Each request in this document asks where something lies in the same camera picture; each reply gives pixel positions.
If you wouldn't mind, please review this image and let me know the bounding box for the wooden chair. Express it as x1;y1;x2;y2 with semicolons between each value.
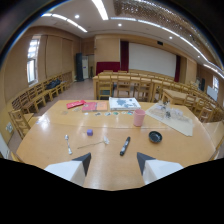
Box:
135;76;153;102
116;75;132;98
97;74;114;100
8;108;35;140

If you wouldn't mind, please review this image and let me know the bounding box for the clear plastic bag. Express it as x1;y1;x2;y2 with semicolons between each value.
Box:
149;101;188;125

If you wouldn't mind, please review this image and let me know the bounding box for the small wooden table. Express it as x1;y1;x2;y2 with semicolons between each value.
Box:
161;88;198;107

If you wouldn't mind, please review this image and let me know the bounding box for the pink cup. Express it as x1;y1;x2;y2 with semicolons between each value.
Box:
133;109;147;128

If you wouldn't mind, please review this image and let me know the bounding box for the beige paper sheet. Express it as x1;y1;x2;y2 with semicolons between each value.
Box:
145;103;195;137

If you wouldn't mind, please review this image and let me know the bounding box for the red flat packet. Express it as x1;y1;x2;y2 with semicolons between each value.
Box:
65;99;87;110

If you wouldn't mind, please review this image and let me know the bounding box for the pink and orange book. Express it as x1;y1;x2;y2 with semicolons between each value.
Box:
81;101;109;113

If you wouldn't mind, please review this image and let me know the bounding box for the black bag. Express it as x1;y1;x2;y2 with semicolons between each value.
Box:
45;78;62;91

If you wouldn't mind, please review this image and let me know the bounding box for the black round dish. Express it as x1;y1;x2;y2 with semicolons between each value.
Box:
148;130;163;144

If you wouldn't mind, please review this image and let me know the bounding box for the red curtain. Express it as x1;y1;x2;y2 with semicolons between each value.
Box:
120;40;130;73

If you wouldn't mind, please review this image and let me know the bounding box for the clear plastic fork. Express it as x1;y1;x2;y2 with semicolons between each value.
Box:
77;135;110;150

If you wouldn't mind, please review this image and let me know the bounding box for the window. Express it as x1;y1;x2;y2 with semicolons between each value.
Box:
26;37;41;86

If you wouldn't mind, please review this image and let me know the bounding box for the black marker pen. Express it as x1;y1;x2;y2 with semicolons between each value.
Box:
119;136;132;157

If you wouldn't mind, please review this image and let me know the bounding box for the white projection screen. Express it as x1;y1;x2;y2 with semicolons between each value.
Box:
128;42;177;79

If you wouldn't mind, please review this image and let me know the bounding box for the metal spoon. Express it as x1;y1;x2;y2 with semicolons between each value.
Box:
64;134;73;156

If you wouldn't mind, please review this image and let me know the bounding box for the white printed book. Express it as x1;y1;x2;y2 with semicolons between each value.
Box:
108;96;142;112

